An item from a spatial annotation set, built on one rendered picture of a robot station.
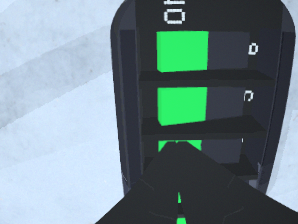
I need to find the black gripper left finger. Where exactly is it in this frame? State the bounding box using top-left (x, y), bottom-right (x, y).
top-left (94, 141), bottom-right (180, 224)

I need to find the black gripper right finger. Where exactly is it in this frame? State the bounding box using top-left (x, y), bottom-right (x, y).
top-left (178, 141), bottom-right (298, 224)

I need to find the dark grey controller unit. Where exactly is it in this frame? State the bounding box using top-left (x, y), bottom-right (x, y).
top-left (110, 0), bottom-right (297, 196)

